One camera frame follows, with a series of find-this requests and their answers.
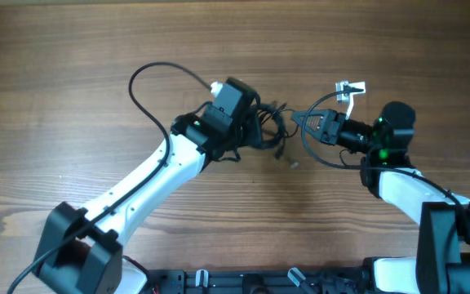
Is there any black USB cable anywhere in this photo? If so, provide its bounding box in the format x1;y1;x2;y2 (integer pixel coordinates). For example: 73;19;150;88
255;100;301;169

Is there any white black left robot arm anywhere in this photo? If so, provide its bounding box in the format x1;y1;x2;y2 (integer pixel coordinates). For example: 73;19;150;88
33;78;260;293

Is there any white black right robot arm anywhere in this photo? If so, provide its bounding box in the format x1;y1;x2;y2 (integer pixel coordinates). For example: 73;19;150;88
292;102;470;293

